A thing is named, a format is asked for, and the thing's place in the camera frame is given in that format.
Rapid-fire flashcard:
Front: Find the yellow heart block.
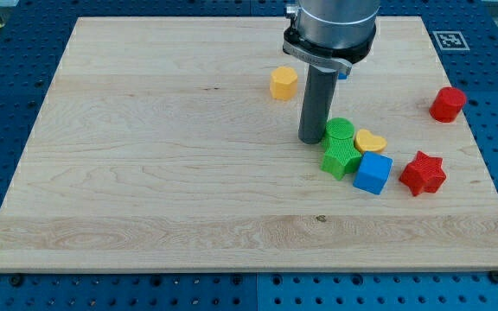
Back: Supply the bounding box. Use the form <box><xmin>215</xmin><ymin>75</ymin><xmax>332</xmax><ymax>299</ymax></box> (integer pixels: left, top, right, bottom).
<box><xmin>354</xmin><ymin>129</ymin><xmax>387</xmax><ymax>154</ymax></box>

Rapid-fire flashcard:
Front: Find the yellow hexagon block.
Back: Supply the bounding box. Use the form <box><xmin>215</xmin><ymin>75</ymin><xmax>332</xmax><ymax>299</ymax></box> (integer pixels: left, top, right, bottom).
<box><xmin>269</xmin><ymin>67</ymin><xmax>298</xmax><ymax>100</ymax></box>

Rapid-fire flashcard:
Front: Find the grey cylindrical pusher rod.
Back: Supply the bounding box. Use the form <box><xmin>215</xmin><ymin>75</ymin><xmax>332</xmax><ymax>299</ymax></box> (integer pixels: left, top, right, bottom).
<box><xmin>298</xmin><ymin>65</ymin><xmax>338</xmax><ymax>144</ymax></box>

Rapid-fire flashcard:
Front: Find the green star block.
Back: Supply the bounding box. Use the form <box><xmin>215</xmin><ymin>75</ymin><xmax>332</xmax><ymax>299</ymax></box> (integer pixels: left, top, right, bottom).
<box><xmin>320</xmin><ymin>137</ymin><xmax>362</xmax><ymax>181</ymax></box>

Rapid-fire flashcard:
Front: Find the green cylinder block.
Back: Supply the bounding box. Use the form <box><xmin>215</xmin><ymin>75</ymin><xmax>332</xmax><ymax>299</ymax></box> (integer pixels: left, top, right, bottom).
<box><xmin>321</xmin><ymin>117</ymin><xmax>354</xmax><ymax>149</ymax></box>

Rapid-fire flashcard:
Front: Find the white fiducial marker tag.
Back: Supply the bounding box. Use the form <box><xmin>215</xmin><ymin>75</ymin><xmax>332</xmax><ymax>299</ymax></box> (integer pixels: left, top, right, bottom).
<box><xmin>432</xmin><ymin>30</ymin><xmax>469</xmax><ymax>51</ymax></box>

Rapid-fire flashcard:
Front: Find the red cylinder block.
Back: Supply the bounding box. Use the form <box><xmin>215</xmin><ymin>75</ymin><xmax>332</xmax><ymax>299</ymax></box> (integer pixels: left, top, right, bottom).
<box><xmin>429</xmin><ymin>86</ymin><xmax>468</xmax><ymax>123</ymax></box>

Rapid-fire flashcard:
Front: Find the red star block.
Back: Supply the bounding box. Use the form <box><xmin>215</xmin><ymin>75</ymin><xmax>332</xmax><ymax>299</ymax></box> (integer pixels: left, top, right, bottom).
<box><xmin>399</xmin><ymin>150</ymin><xmax>447</xmax><ymax>196</ymax></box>

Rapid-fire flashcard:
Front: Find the wooden board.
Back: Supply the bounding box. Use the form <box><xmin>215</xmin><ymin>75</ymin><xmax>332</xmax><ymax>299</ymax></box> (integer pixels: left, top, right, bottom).
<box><xmin>0</xmin><ymin>16</ymin><xmax>498</xmax><ymax>273</ymax></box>

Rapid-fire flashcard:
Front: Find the blue cube block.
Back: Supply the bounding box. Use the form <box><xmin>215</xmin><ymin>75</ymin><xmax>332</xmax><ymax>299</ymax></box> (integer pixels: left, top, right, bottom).
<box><xmin>353</xmin><ymin>151</ymin><xmax>393</xmax><ymax>195</ymax></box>

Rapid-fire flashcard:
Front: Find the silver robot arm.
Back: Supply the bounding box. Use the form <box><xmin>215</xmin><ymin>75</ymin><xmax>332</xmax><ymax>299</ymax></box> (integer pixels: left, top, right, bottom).
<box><xmin>283</xmin><ymin>0</ymin><xmax>380</xmax><ymax>144</ymax></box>

